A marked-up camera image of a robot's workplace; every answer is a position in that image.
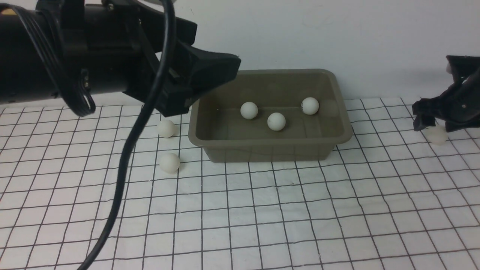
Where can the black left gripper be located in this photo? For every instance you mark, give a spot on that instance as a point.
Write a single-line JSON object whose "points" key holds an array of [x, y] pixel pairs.
{"points": [[110, 47]]}

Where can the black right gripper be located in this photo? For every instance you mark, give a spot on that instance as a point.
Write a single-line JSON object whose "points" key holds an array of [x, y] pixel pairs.
{"points": [[458, 106]]}

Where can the white printed ping-pong ball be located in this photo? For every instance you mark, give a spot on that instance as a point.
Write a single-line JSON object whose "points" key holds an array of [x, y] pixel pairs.
{"points": [[436, 135], [310, 106]]}

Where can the white printed ping-pong ball front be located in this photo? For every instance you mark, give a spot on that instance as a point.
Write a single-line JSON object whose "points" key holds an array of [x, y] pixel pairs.
{"points": [[436, 135]]}

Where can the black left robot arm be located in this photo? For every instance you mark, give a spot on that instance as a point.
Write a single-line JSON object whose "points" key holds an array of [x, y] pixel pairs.
{"points": [[31, 70]]}

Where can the olive green plastic bin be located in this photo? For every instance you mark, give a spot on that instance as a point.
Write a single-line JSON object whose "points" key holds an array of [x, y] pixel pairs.
{"points": [[217, 126]]}

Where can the white checkered tablecloth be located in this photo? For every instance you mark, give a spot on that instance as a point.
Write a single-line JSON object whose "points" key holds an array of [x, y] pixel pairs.
{"points": [[386, 200]]}

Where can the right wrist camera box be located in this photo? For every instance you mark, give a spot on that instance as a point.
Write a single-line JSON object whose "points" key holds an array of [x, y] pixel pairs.
{"points": [[461, 67]]}

